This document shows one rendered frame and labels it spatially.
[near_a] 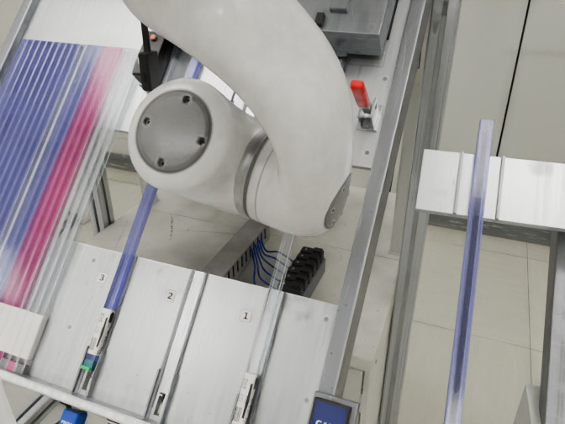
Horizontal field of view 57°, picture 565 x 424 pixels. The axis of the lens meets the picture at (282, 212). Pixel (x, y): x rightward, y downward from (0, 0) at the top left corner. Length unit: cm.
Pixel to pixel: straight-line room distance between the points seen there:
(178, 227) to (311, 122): 98
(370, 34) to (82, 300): 52
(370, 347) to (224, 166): 62
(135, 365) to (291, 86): 49
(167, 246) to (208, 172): 86
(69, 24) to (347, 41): 51
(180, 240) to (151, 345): 55
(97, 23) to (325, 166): 70
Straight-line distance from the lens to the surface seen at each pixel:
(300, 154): 33
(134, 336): 73
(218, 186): 38
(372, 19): 72
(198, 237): 123
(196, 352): 68
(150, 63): 66
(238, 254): 108
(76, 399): 74
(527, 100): 239
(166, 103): 39
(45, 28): 105
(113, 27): 96
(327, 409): 59
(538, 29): 233
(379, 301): 104
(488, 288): 224
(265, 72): 31
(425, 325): 199
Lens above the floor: 125
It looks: 28 degrees down
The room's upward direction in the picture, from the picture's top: straight up
